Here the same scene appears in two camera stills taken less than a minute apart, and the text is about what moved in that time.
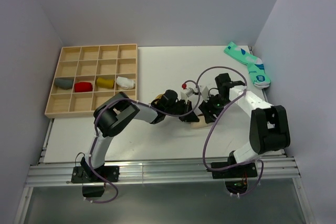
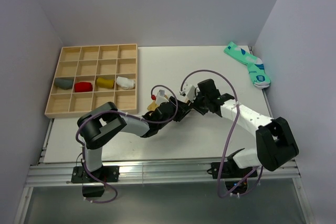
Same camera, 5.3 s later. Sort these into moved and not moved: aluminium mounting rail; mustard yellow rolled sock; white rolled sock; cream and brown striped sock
Moved: cream and brown striped sock
Not moved: white rolled sock; mustard yellow rolled sock; aluminium mounting rail
